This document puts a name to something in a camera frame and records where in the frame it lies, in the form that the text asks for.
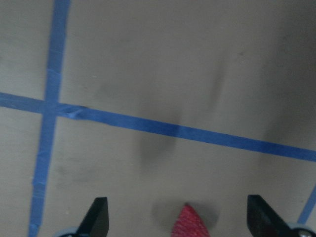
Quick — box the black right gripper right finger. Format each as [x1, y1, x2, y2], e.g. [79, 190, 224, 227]
[247, 195, 291, 237]

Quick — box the red strawberry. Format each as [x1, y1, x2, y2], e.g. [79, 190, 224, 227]
[171, 204, 210, 237]

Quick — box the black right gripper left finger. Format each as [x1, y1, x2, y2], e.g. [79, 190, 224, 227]
[77, 197, 109, 237]

